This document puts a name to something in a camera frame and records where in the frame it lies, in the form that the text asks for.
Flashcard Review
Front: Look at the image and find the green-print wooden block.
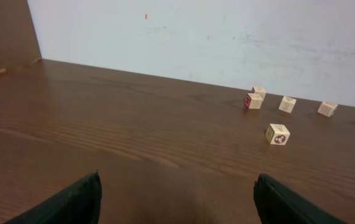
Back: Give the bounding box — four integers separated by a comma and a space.
317, 101, 338, 117

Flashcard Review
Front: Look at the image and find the top wooden block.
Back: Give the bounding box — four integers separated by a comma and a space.
252, 86, 266, 99

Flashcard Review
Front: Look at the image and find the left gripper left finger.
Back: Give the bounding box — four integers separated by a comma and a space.
6, 172, 102, 224

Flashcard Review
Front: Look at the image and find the wooden block soccer ball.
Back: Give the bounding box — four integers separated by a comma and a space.
265, 124, 290, 146

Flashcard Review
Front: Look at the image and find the wooden block numeral three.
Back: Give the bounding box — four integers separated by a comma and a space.
279, 96, 297, 113

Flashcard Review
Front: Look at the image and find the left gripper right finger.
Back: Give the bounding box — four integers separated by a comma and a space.
254, 174, 344, 224

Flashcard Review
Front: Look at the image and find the red-sided wooden block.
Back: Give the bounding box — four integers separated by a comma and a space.
244, 93, 264, 110

